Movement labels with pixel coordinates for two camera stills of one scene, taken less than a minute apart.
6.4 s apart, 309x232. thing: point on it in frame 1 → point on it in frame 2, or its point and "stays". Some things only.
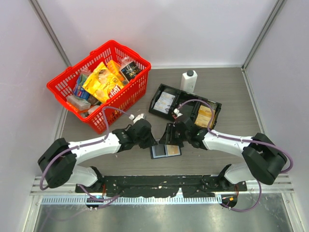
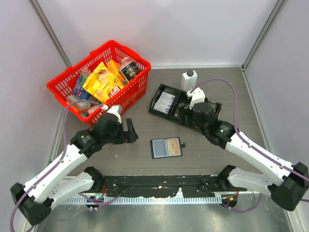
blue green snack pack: [79, 91] stays
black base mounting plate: [143, 186] stays
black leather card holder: [164, 150] stays
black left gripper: [151, 140] → [130, 136]
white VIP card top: [167, 96] stays
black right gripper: [168, 137] → [185, 110]
